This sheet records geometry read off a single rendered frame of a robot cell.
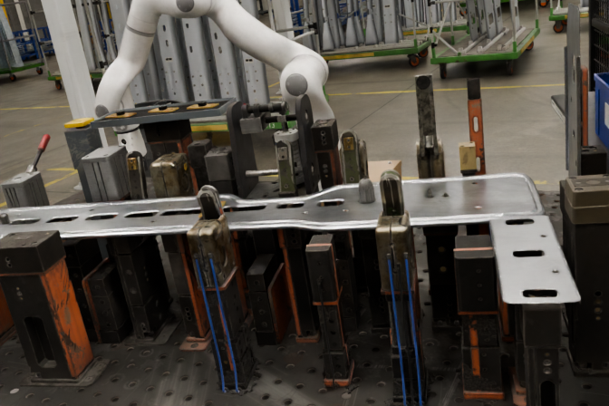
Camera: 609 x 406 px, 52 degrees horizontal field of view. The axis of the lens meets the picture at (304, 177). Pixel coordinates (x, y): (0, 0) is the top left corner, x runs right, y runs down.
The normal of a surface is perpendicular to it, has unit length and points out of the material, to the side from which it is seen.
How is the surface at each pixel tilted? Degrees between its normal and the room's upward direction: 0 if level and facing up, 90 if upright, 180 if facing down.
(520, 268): 0
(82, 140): 90
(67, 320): 90
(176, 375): 0
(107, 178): 90
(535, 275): 0
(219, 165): 90
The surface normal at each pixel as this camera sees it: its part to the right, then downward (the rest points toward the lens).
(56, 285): 0.97, -0.07
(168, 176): -0.21, 0.34
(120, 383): -0.15, -0.94
